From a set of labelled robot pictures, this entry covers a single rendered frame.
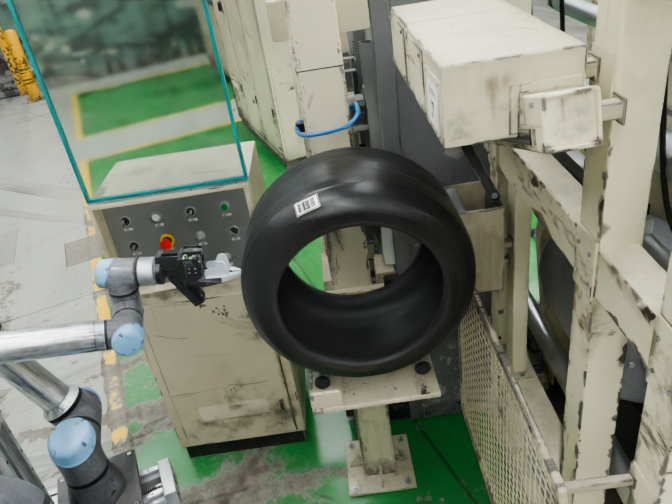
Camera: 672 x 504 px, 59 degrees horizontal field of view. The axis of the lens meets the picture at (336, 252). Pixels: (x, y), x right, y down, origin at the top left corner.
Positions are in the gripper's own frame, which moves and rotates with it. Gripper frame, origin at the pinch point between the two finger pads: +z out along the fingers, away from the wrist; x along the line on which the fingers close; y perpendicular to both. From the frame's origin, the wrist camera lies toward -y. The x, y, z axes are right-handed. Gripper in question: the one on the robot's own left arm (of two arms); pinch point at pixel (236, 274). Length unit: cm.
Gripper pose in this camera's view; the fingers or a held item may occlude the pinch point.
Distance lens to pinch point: 158.0
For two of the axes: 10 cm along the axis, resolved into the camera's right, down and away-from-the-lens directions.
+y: -0.2, -8.6, -5.2
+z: 10.0, -0.4, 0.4
